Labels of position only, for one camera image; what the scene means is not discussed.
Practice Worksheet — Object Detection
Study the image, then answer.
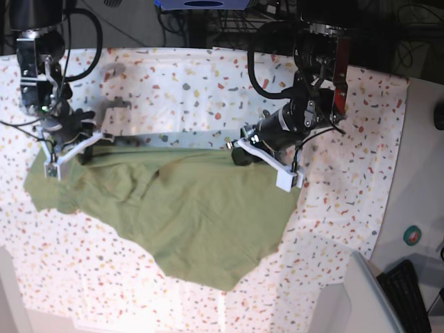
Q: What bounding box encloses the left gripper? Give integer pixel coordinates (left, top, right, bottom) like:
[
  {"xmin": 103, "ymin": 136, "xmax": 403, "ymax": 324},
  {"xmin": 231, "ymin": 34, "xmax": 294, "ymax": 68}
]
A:
[{"xmin": 231, "ymin": 105, "xmax": 333, "ymax": 167}]

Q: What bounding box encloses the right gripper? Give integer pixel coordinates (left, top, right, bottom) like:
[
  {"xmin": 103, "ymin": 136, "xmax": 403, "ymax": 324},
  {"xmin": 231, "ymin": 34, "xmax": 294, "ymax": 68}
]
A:
[{"xmin": 41, "ymin": 108, "xmax": 96, "ymax": 165}]

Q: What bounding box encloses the green t-shirt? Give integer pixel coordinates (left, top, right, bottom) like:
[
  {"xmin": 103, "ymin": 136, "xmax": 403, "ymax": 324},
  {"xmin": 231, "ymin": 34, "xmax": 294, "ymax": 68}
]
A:
[{"xmin": 24, "ymin": 146, "xmax": 300, "ymax": 291}]

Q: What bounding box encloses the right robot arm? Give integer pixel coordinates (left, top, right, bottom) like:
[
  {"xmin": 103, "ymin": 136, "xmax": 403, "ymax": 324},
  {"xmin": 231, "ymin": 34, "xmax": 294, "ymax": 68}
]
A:
[{"xmin": 9, "ymin": 1, "xmax": 103, "ymax": 166}]

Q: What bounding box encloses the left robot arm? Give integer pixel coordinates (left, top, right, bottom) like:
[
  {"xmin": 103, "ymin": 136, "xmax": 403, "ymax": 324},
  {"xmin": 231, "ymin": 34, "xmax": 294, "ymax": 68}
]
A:
[{"xmin": 228, "ymin": 1, "xmax": 350, "ymax": 166}]

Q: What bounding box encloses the terrazzo patterned tablecloth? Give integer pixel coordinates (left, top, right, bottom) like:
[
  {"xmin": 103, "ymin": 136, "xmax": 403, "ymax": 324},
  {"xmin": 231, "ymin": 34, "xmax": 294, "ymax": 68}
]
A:
[{"xmin": 1, "ymin": 48, "xmax": 409, "ymax": 332}]

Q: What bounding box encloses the blue box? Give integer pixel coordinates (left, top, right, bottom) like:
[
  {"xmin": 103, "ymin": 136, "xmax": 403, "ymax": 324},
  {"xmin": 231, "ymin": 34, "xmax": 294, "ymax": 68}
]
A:
[{"xmin": 154, "ymin": 0, "xmax": 259, "ymax": 10}]

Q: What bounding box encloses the green tape roll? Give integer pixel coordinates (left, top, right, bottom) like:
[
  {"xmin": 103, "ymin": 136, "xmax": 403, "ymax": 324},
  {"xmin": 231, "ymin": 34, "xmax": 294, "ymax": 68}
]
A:
[{"xmin": 403, "ymin": 225, "xmax": 422, "ymax": 246}]

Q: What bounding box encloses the grey plastic bin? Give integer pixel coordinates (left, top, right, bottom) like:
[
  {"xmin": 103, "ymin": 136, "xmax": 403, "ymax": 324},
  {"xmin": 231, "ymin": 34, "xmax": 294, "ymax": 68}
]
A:
[{"xmin": 309, "ymin": 251, "xmax": 404, "ymax": 333}]

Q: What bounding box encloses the black keyboard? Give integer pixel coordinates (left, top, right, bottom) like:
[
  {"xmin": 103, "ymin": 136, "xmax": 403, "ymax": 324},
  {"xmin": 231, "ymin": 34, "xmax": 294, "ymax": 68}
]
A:
[{"xmin": 377, "ymin": 259, "xmax": 432, "ymax": 333}]

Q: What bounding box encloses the black object at right edge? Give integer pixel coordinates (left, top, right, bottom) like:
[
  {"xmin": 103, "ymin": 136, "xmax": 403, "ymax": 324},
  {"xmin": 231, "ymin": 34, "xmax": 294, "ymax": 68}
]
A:
[{"xmin": 433, "ymin": 101, "xmax": 444, "ymax": 131}]

